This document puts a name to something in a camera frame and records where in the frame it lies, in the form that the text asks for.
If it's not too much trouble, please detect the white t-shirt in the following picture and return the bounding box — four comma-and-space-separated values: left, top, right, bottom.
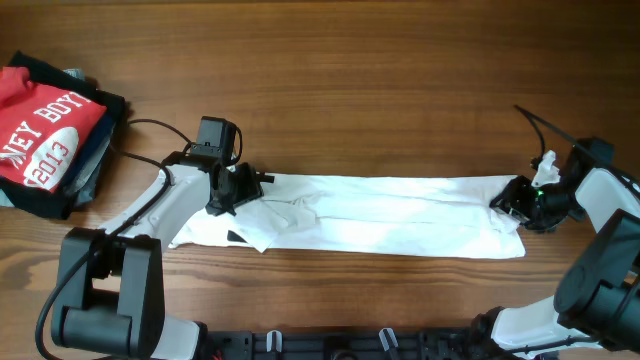
171, 174, 526, 259

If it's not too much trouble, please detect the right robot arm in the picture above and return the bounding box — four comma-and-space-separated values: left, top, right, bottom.
459, 138, 639, 359

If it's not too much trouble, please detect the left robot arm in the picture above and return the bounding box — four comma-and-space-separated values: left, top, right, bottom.
35, 116, 270, 359

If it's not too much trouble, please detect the black folded garment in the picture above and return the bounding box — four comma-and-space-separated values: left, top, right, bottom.
1, 51, 128, 220

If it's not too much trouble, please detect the red printed folded t-shirt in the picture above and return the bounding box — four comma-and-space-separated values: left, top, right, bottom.
1, 67, 106, 192

